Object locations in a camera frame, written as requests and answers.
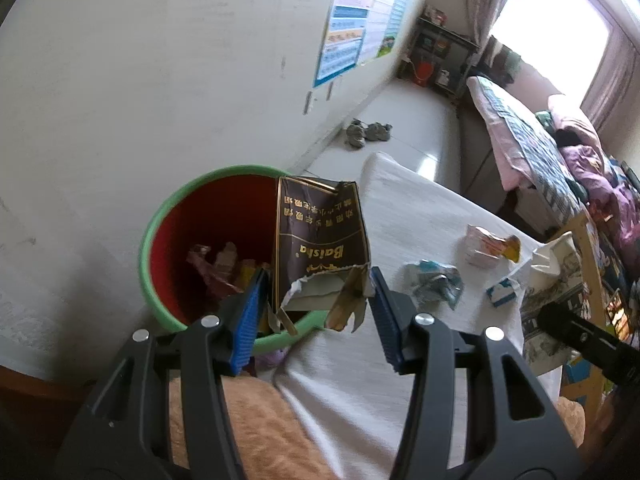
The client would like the pink white wrapper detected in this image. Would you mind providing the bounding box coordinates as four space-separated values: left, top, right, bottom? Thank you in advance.
466 224 522 267

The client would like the purple clothes heap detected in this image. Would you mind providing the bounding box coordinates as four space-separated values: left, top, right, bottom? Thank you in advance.
560 142 640 241

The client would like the wall poster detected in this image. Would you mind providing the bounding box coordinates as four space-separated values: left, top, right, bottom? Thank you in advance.
312 0 415 89

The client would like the red bucket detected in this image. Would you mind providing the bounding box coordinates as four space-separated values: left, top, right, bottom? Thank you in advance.
411 60 436 86

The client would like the crinkled pink wrapper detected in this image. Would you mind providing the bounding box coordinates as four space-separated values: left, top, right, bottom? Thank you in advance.
186 244 246 298

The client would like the torn brown cigarette box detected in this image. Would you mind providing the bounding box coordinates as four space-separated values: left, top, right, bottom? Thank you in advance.
267 176 375 336

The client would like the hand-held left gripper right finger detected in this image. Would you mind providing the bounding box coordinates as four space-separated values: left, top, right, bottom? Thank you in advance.
369 266 583 480

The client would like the dark clothes heap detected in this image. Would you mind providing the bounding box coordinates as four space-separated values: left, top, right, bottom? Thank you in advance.
482 35 526 86

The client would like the purple plastic bag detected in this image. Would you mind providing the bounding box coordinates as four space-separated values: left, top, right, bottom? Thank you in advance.
257 347 291 376

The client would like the printed paper carton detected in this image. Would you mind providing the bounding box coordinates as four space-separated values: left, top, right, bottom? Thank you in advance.
520 234 587 361

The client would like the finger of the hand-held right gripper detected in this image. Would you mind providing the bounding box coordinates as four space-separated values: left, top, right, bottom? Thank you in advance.
537 302 640 386

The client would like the red bin with green rim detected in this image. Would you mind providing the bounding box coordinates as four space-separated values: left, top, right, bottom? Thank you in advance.
139 164 331 356

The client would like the small blue white carton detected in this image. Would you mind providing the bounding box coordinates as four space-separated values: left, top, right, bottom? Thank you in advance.
486 277 521 308

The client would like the brown wooden furniture edge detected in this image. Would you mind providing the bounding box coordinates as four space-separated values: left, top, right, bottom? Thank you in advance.
0 362 101 461

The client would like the grey curtain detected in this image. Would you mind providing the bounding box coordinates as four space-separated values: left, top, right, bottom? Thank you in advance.
580 20 640 131
462 0 526 48

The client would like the white table cloth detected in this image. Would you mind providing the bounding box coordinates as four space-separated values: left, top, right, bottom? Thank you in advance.
272 151 563 480

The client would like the small yellow wrapper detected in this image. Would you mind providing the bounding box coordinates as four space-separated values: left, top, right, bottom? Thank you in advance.
239 259 261 291

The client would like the peach fuzzy blanket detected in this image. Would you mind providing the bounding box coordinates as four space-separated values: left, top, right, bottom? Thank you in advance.
167 375 586 480

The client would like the dark metal shelf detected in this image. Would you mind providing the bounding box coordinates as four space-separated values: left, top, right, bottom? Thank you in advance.
397 5 483 98

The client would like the crumpled blue white wrapper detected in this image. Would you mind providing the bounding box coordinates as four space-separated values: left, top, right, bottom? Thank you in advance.
404 260 465 310

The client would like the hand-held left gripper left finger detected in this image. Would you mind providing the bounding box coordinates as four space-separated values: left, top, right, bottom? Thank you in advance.
52 267 271 480

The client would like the wooden chair frame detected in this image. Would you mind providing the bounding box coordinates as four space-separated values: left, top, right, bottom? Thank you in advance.
550 207 626 411

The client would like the bed with patterned quilt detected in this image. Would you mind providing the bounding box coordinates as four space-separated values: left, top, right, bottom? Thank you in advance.
465 75 640 281

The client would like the bright window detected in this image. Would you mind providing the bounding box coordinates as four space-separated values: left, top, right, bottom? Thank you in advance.
492 0 613 106

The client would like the pink pillow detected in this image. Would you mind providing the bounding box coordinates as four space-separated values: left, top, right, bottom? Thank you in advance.
547 94 606 148

